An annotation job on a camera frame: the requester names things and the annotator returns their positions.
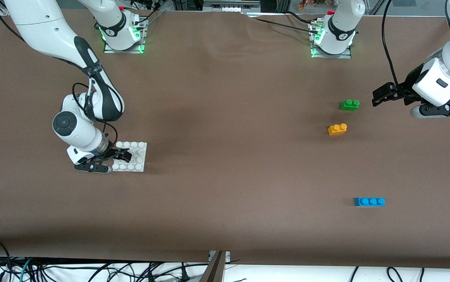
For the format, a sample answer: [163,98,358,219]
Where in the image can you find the yellow two-stud block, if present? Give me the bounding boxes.
[328,123,348,136]

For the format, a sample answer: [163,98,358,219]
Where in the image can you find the blue three-stud block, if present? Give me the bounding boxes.
[354,197,386,207]

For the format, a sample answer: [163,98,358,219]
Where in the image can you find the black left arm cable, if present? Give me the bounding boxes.
[382,0,402,89]

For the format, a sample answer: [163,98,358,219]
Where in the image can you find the orange object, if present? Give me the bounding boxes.
[298,0,327,10]

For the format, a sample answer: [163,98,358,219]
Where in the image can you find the grey metal rail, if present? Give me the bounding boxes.
[203,0,261,12]

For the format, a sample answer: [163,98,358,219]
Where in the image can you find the white studded base plate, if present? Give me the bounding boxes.
[111,141,147,172]

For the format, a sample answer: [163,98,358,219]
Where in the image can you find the green two-stud block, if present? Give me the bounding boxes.
[340,99,360,112]

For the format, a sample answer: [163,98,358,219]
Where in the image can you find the brown table cover sheet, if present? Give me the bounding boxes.
[0,7,450,271]

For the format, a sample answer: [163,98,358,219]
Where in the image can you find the teal cable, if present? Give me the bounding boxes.
[18,258,33,282]

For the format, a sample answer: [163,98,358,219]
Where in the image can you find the grey metal bracket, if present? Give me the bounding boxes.
[200,251,231,282]

